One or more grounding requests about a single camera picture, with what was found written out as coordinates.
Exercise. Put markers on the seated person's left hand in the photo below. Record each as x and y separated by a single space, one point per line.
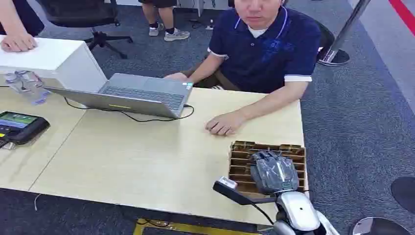
223 123

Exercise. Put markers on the leaning person's hand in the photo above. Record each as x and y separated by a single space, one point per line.
18 42

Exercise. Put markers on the seated person's right hand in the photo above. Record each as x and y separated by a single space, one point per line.
175 77

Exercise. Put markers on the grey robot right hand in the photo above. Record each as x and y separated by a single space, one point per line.
274 175

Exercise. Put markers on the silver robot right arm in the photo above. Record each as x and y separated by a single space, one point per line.
300 211

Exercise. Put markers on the person leaning on cabinet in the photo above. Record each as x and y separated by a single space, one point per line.
13 19

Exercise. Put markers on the wooden card box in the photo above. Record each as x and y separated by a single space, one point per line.
240 162

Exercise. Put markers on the grey laptop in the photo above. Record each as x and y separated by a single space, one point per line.
142 94

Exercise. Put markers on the white cabinet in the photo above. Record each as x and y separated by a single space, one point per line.
55 58

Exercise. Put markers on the clear plastic bottle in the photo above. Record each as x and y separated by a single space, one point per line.
27 86

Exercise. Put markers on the standing person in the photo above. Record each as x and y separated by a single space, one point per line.
162 19

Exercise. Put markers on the black office chair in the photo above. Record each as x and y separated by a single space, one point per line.
87 16

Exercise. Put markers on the black handheld controller with screen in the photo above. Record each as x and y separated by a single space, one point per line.
21 126

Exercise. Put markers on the seated person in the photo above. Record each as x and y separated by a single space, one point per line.
269 48

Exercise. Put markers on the chrome round base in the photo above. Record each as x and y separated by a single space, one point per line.
379 227

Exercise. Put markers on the black robot foot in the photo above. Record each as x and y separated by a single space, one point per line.
405 193

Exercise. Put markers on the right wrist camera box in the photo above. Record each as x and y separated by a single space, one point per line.
228 183

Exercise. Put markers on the yellow metal frame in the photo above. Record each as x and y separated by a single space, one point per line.
181 228

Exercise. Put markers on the chrome stanchion post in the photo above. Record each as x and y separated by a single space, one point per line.
340 39

